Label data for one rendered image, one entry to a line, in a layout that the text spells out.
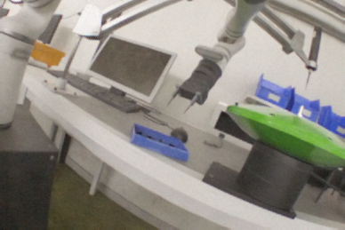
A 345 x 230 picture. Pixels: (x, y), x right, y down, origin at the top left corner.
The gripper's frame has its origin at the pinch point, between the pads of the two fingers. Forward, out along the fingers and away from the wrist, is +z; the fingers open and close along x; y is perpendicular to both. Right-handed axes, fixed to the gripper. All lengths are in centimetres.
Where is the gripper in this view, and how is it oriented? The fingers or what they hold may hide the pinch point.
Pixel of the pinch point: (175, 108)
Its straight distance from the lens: 45.4
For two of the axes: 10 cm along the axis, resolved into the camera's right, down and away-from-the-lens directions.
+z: -5.6, 7.3, -3.8
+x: -7.9, -3.5, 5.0
